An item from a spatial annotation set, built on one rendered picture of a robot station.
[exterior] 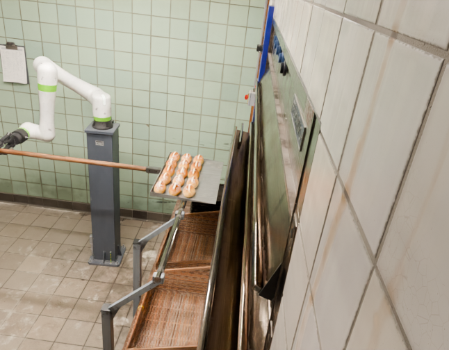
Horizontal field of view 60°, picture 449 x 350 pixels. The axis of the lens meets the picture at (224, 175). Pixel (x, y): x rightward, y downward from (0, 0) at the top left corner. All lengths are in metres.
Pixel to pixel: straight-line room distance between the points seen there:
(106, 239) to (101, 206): 0.31
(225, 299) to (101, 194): 2.10
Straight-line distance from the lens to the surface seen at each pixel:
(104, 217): 3.30
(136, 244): 2.19
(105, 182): 3.13
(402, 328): 0.28
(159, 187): 2.16
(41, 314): 3.24
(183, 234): 2.88
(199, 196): 2.18
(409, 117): 0.29
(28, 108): 4.01
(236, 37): 3.33
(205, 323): 1.14
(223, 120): 3.49
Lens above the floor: 2.27
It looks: 27 degrees down
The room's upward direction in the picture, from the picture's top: 7 degrees clockwise
